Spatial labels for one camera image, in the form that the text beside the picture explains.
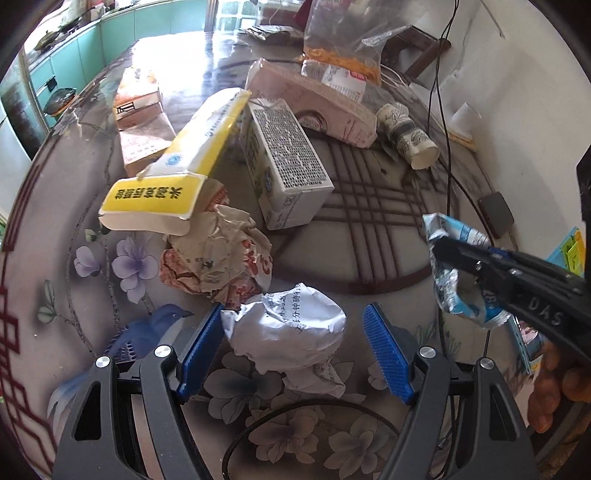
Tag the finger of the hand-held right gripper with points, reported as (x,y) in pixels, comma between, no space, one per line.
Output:
(461,249)
(540,314)

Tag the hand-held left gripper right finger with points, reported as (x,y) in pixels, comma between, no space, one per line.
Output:
(388,355)

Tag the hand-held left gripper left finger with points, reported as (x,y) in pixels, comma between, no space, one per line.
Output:
(203,350)

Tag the blue silver foil wrapper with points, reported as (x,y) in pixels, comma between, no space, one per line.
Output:
(450,288)

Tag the white paper ball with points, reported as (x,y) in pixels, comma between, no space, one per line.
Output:
(286,327)

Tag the yellow white carton box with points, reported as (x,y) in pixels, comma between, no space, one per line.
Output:
(194,157)

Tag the pink tissue pack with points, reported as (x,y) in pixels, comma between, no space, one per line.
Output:
(318,101)

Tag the person's right hand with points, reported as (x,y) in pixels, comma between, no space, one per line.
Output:
(554,383)

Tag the colourful booklet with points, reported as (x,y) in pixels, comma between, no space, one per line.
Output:
(524,344)

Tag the green yellow packet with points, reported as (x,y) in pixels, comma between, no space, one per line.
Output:
(570,249)

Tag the floral tablecloth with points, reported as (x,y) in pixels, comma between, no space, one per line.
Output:
(369,221)

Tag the patterned paper cup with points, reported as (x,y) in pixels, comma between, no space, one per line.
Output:
(408,134)

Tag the white printed carton box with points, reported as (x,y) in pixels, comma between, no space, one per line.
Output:
(286,161)

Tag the white red label packet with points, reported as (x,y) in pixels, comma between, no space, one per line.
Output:
(344,83)

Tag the dark wooden chair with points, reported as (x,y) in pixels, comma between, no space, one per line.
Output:
(415,50)

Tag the brown cardboard box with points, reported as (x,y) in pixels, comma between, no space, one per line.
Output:
(143,143)

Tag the clear bag orange contents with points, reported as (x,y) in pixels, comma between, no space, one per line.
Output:
(341,41)

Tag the cream orange box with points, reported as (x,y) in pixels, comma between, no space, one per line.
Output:
(136,92)

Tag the dark flat package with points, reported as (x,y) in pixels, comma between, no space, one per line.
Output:
(272,33)

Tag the teal kitchen cabinets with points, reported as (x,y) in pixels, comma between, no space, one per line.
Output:
(92,46)

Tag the wok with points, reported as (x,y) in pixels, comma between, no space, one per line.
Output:
(46,39)

